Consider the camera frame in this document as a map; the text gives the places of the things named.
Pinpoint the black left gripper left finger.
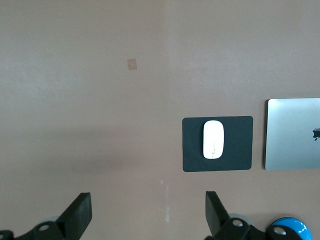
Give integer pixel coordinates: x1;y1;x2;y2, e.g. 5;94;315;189
24;192;93;240

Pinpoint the silver closed laptop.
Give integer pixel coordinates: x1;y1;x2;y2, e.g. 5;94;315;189
264;97;320;171

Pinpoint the white computer mouse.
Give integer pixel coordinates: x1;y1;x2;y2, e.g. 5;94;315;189
202;120;225;160

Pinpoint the black mouse pad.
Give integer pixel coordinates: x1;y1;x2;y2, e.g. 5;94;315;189
181;115;254;173

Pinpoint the small brown tape patch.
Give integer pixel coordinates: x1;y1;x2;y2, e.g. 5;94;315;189
126;58;138;71

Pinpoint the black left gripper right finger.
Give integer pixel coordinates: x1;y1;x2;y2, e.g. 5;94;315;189
205;191;269;240

